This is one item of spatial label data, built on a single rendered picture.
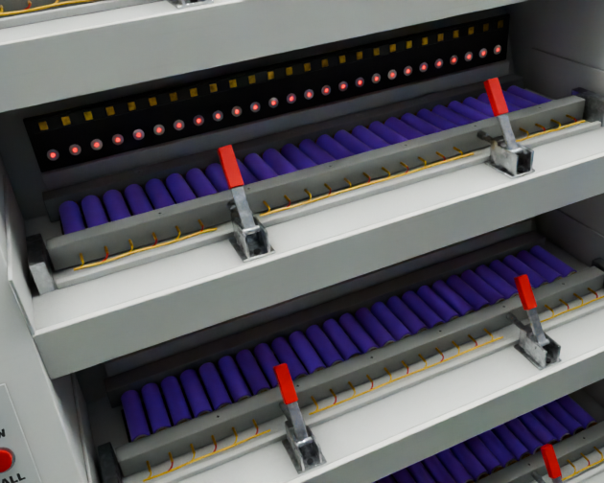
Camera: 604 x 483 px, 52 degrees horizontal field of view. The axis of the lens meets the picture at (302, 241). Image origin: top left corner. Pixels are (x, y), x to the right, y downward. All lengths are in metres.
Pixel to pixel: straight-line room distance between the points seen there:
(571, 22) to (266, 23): 0.39
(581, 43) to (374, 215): 0.34
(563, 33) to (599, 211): 0.21
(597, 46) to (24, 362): 0.63
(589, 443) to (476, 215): 0.36
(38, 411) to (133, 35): 0.28
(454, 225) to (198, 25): 0.28
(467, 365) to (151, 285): 0.34
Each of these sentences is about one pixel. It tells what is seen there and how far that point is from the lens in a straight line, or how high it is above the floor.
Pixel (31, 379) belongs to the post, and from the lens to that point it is 0.51.
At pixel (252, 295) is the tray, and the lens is 0.52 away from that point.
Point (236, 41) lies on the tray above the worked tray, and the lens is 0.51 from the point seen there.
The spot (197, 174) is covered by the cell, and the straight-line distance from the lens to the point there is 0.62.
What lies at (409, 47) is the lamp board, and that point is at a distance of 0.73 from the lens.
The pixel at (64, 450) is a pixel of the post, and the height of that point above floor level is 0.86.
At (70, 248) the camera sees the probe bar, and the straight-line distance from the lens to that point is 0.55.
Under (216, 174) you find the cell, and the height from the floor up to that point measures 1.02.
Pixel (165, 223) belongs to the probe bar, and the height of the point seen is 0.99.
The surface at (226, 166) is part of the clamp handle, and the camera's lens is 0.52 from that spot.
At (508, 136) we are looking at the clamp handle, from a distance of 0.63.
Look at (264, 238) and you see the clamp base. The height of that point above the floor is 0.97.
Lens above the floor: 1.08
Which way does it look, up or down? 13 degrees down
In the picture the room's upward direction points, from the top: 13 degrees counter-clockwise
